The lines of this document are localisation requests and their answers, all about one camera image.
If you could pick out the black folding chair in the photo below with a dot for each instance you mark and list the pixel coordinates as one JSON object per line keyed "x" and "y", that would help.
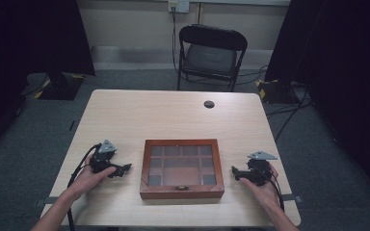
{"x": 210, "y": 59}

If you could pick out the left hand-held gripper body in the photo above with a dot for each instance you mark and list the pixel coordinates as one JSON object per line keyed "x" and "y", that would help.
{"x": 102, "y": 160}

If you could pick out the white wall socket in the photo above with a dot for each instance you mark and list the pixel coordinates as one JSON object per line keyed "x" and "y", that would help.
{"x": 179, "y": 5}

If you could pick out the black yellow striped stand base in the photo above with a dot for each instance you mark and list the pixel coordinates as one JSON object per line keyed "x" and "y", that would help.
{"x": 274, "y": 91}

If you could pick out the person's left hand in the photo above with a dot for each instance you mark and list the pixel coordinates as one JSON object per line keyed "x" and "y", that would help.
{"x": 86, "y": 179}

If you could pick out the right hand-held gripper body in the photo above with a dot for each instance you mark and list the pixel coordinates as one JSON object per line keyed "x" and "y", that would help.
{"x": 259, "y": 170}

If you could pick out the wooden box with glass lid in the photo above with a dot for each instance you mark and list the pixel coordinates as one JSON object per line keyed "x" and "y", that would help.
{"x": 181, "y": 192}

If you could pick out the person's right hand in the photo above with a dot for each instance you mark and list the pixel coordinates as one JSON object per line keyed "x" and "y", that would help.
{"x": 266, "y": 194}

